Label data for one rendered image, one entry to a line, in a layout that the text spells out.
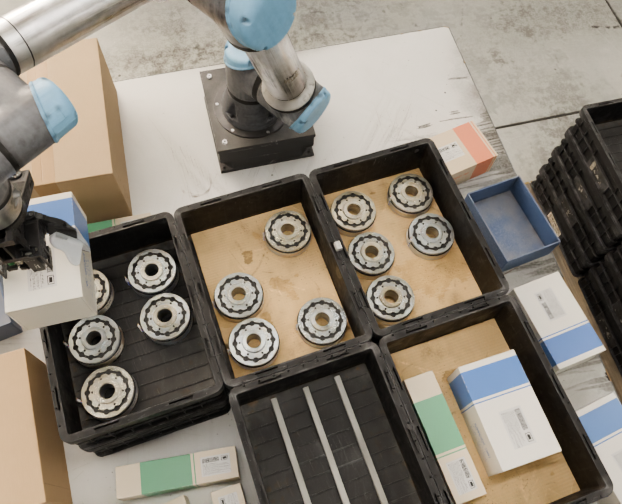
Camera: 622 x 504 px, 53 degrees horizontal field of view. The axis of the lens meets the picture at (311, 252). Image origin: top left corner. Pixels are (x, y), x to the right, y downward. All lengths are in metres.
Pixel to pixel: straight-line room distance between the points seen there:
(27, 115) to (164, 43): 2.08
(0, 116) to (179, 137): 0.90
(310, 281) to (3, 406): 0.65
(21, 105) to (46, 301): 0.34
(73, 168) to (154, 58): 1.45
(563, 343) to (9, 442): 1.14
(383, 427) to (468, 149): 0.75
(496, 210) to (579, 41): 1.65
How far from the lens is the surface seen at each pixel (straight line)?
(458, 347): 1.35
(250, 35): 1.01
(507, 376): 1.26
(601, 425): 1.46
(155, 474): 1.34
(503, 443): 1.23
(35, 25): 0.97
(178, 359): 1.31
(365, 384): 1.29
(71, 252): 1.06
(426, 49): 1.93
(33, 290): 1.09
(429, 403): 1.24
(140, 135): 1.73
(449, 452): 1.23
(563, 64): 3.06
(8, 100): 0.88
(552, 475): 1.35
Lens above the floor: 2.07
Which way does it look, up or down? 65 degrees down
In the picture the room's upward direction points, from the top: 6 degrees clockwise
